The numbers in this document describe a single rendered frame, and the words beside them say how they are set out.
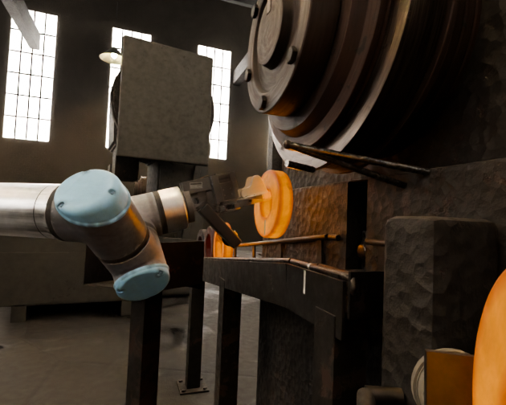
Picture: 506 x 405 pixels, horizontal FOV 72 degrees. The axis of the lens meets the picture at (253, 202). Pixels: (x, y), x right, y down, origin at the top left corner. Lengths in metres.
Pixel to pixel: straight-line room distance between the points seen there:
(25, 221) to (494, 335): 0.57
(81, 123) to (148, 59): 7.64
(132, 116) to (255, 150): 8.44
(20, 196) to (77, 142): 10.20
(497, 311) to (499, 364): 0.02
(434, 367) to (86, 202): 0.43
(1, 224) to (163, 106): 2.73
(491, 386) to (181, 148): 3.13
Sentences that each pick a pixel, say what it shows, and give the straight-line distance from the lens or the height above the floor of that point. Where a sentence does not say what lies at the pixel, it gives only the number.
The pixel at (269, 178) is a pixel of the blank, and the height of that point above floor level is 0.88.
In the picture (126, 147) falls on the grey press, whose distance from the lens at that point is 3.15.
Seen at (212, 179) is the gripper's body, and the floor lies 0.87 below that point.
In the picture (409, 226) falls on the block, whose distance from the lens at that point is 0.43.
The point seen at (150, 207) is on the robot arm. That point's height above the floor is 0.80.
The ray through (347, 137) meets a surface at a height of 0.92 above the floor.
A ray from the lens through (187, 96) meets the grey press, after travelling 3.38.
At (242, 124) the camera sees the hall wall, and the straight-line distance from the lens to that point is 11.44.
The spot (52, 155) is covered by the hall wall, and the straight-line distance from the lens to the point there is 10.83.
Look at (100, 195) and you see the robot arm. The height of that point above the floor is 0.81.
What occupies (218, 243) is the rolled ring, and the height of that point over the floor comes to 0.69.
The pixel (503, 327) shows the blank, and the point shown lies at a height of 0.75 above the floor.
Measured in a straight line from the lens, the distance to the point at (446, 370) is 0.24.
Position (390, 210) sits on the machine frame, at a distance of 0.61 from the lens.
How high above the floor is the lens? 0.79
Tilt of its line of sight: 3 degrees up
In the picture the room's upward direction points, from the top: 2 degrees clockwise
